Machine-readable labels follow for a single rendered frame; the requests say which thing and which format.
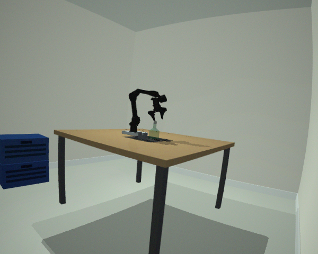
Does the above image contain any green glass bottle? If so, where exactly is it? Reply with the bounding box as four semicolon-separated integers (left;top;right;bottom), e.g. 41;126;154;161
149;121;160;139

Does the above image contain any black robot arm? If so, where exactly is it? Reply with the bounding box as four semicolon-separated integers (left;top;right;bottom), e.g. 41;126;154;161
129;89;167;132

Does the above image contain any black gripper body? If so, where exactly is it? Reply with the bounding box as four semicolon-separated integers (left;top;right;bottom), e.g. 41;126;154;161
148;103;167;114

